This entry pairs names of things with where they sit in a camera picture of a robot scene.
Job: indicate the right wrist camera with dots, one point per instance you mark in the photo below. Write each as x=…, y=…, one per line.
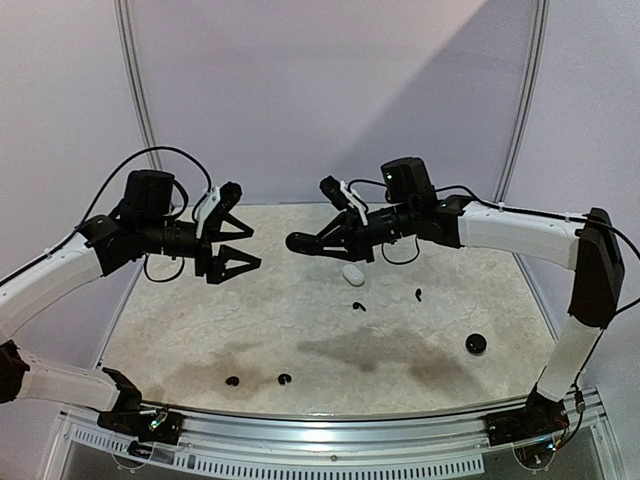
x=343, y=198

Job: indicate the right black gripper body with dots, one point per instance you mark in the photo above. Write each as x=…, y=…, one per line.
x=353, y=236

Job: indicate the white earbud charging case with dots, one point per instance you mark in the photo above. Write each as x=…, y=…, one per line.
x=353, y=275

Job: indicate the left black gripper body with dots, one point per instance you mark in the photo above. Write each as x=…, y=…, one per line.
x=205, y=261

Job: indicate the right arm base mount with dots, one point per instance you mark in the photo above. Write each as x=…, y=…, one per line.
x=538, y=417

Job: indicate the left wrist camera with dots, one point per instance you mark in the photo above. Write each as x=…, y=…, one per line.
x=210, y=211

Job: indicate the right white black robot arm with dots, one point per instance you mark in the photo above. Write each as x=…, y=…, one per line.
x=455, y=217

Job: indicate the right aluminium corner post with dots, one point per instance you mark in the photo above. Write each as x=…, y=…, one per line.
x=530, y=73

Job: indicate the left aluminium corner post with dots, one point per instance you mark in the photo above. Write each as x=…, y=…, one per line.
x=124, y=22

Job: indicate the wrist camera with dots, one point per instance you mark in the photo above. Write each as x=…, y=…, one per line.
x=343, y=198
x=210, y=211

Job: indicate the black ear-hook earbud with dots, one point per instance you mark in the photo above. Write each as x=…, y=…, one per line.
x=233, y=381
x=284, y=379

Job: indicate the black round charging case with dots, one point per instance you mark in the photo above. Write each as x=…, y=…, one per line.
x=476, y=344

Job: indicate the aluminium front rail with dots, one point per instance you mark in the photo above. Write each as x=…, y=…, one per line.
x=448, y=446

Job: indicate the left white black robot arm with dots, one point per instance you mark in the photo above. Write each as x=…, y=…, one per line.
x=141, y=224

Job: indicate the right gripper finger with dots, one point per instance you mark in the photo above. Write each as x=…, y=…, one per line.
x=357, y=252
x=340, y=227

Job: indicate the black ear-hook earbud left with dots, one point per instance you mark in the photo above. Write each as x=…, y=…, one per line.
x=233, y=381

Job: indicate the black oval charging case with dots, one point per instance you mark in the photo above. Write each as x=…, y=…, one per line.
x=305, y=244

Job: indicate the aluminium corner post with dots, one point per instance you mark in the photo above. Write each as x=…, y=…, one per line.
x=124, y=22
x=530, y=73

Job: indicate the black ear-hook earbud right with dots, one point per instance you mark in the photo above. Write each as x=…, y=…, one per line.
x=284, y=379

